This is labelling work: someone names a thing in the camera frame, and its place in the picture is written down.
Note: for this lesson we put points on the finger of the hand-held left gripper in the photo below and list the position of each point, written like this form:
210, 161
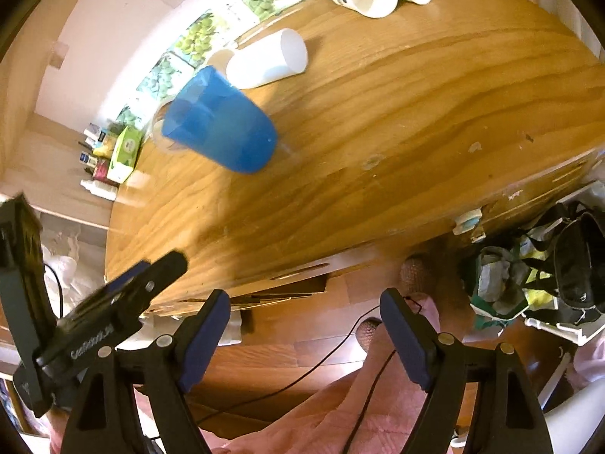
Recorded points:
142, 281

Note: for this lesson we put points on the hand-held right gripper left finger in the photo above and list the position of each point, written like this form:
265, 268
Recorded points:
208, 335

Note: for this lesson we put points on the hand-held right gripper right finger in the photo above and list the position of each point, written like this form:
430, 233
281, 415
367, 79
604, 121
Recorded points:
407, 340

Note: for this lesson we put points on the blue plastic cup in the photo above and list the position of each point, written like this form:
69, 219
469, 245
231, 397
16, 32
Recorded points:
222, 123

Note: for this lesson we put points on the clear glass cup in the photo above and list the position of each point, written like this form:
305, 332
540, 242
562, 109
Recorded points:
158, 130

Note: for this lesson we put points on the tall white translucent cup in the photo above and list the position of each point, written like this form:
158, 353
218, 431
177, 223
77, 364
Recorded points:
264, 61

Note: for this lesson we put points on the brown textured slipper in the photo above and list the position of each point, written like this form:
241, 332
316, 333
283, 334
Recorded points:
368, 333
418, 272

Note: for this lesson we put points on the white cloth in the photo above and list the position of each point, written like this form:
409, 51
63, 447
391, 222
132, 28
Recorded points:
71, 265

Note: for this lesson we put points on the white plastic bottle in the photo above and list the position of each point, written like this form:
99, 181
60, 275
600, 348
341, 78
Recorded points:
99, 189

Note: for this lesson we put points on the green and yellow bag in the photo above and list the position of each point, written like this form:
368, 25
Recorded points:
505, 283

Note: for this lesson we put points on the pink packet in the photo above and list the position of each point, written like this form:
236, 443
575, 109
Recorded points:
100, 169

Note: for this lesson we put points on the person's leg in pink pants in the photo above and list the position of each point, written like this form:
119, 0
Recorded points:
307, 416

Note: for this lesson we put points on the green tissue box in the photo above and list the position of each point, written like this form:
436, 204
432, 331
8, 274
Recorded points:
124, 153

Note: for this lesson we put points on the small white and teal clip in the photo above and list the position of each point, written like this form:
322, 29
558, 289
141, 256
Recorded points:
468, 222

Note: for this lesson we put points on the small blue jar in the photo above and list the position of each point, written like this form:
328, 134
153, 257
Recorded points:
84, 158

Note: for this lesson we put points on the yellow packet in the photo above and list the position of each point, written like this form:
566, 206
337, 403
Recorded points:
105, 145

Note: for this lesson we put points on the green fruit picture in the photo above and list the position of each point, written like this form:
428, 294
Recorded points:
127, 116

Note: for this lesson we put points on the black bag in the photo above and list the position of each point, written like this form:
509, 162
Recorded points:
579, 260

